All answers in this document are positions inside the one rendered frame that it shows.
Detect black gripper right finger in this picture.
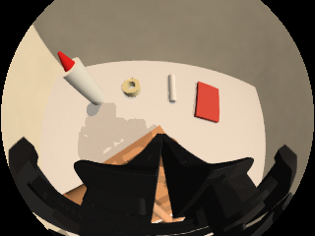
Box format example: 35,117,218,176
161,134,254,218

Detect brown wooden stool legs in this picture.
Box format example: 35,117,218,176
63,154,185,223

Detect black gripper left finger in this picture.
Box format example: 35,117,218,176
74,133,162,218

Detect flat red rectangular block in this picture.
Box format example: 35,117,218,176
194,82,220,123

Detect brown wooden stool seat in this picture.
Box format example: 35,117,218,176
103,126,172,222

